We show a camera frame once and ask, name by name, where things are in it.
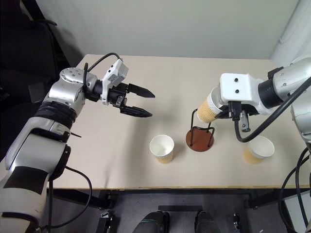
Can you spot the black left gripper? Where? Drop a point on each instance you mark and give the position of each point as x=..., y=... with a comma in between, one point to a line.
x=117, y=95

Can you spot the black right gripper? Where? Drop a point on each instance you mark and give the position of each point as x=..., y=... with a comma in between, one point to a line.
x=246, y=122

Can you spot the ribbed tan paper cup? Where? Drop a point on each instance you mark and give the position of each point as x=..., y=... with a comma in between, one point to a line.
x=261, y=148
x=162, y=146
x=206, y=110

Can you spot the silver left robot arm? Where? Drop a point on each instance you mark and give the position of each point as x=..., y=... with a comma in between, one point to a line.
x=60, y=94

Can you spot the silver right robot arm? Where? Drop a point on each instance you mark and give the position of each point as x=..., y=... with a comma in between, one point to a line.
x=283, y=81

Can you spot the dark rounded shape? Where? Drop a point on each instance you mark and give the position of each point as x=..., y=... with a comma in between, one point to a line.
x=206, y=222
x=154, y=222

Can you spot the black chair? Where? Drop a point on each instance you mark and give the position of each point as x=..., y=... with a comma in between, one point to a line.
x=29, y=53

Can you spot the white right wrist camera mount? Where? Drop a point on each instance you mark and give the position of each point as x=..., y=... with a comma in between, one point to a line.
x=239, y=86

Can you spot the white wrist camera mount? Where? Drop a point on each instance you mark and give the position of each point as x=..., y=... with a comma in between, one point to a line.
x=239, y=86
x=116, y=71

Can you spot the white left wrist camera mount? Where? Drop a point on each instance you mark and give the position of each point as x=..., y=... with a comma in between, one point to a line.
x=116, y=71

